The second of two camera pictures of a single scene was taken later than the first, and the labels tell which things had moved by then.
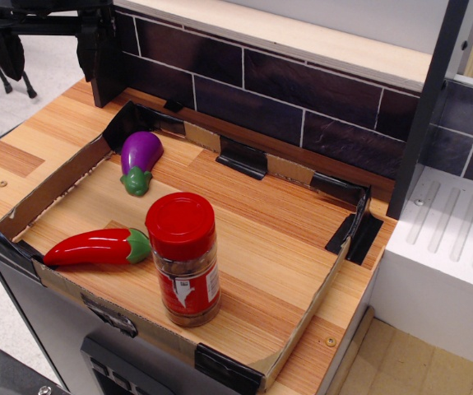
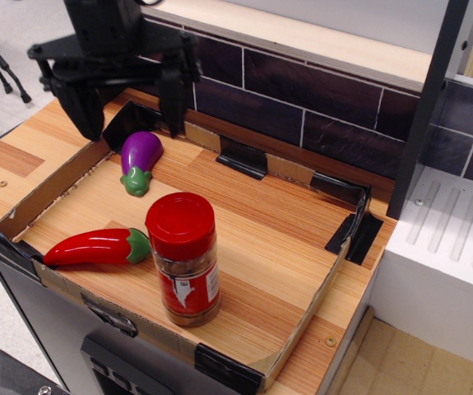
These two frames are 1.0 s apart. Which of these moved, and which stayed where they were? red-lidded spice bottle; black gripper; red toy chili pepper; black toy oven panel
Moved: black gripper
Stayed: red-lidded spice bottle; black toy oven panel; red toy chili pepper
